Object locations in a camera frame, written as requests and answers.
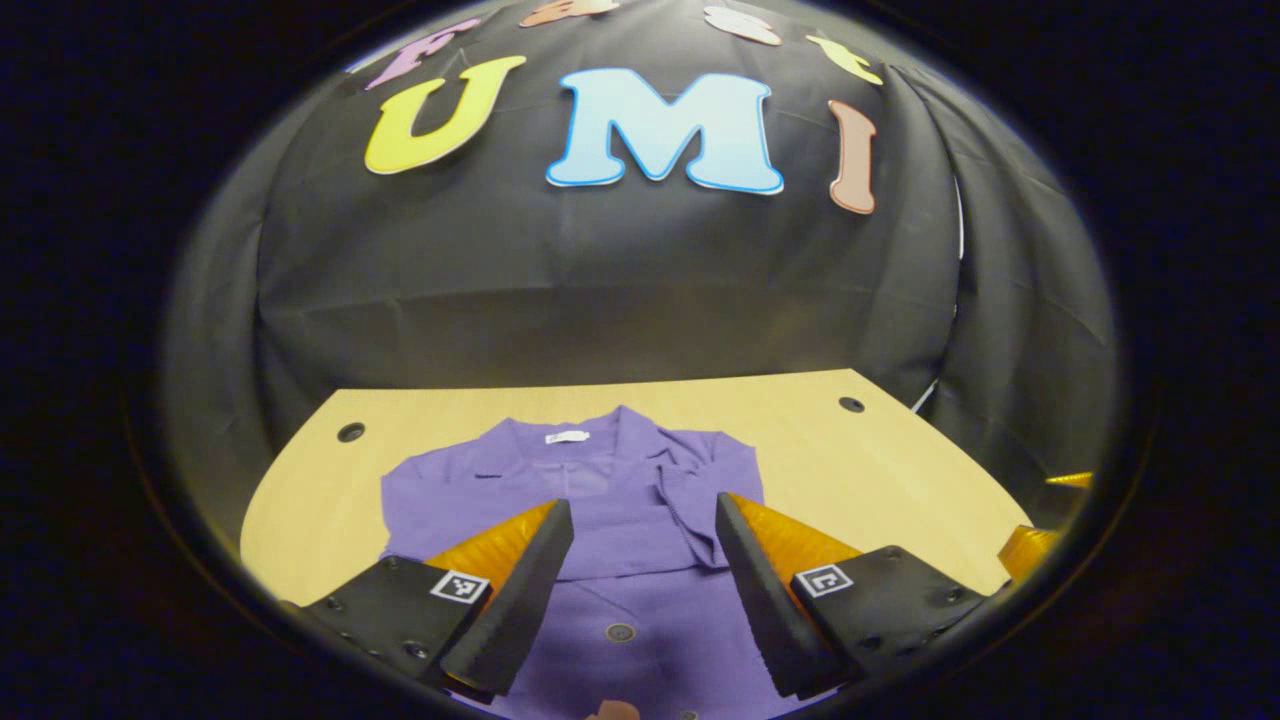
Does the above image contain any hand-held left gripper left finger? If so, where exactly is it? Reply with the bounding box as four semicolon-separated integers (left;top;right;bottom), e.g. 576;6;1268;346
283;498;576;701

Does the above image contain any purple button shirt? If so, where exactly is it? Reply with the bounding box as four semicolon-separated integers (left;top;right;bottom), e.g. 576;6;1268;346
380;405;801;720

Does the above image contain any black backdrop cloth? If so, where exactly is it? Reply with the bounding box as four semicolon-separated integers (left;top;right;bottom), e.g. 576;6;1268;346
160;0;1119;521

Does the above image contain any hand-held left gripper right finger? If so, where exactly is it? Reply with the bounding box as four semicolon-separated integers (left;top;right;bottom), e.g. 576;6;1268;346
714;490;991;701

